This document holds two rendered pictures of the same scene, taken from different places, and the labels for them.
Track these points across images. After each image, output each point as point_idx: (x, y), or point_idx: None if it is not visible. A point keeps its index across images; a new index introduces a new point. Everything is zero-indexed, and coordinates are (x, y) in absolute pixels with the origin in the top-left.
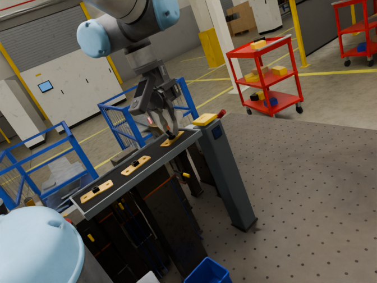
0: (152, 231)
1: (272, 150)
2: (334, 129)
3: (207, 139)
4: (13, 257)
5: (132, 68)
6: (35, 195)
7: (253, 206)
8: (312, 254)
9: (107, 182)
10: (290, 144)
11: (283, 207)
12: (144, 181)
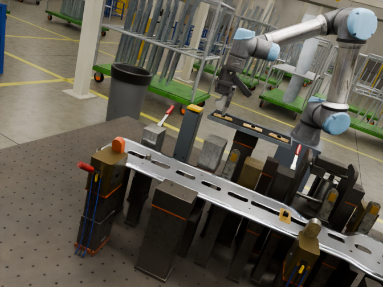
0: (193, 253)
1: (68, 169)
2: (56, 139)
3: (200, 119)
4: (318, 97)
5: (242, 68)
6: (310, 153)
7: (154, 187)
8: None
9: (271, 134)
10: (62, 159)
11: None
12: None
